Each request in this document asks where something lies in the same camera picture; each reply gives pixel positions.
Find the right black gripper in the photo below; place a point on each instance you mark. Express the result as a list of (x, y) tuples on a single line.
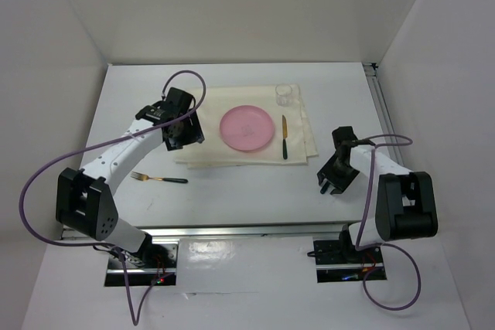
[(339, 184)]

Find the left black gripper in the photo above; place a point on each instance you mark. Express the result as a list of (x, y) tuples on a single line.
[(193, 134)]

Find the cream cloth placemat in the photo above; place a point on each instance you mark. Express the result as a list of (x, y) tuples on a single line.
[(213, 151)]

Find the pink plate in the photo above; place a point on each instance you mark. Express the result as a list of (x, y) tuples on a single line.
[(246, 128)]

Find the gold fork green handle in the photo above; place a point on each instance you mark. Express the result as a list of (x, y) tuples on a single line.
[(144, 178)]

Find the gold knife green handle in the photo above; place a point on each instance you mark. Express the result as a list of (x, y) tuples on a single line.
[(284, 138)]

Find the clear drinking glass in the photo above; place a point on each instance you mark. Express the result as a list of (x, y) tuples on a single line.
[(283, 93)]

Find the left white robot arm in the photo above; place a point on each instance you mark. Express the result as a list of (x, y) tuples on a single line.
[(85, 197)]

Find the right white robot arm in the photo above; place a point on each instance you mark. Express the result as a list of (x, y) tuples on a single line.
[(399, 204)]

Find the aluminium front rail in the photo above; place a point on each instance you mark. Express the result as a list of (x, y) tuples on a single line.
[(233, 230)]

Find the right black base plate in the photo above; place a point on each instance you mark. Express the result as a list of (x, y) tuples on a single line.
[(330, 252)]

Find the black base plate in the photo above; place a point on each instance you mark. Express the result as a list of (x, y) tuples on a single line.
[(163, 262), (330, 252)]

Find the aluminium side rail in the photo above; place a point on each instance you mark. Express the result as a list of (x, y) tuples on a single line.
[(394, 144)]

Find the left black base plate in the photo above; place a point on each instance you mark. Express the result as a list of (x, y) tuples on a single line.
[(163, 262)]

